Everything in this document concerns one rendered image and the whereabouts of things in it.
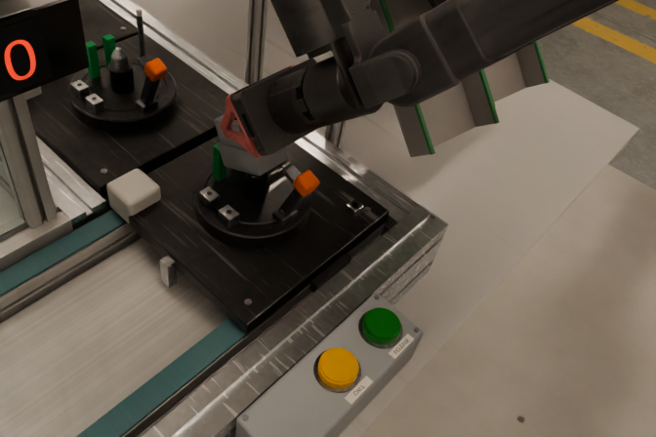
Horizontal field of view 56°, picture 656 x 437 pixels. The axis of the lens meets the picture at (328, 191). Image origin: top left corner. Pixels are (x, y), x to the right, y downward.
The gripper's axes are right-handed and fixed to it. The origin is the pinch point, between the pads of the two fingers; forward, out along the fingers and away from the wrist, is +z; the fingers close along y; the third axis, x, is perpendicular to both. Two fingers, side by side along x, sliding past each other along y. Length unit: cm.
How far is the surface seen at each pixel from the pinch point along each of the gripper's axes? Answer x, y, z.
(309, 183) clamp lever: 8.3, 0.2, -6.7
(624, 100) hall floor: 76, -235, 73
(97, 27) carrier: -19.9, -6.7, 36.7
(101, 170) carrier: -1.1, 10.3, 17.4
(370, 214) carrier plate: 17.0, -9.9, -1.5
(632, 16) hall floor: 53, -317, 94
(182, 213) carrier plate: 7.0, 7.2, 9.2
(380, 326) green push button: 24.6, 1.7, -9.5
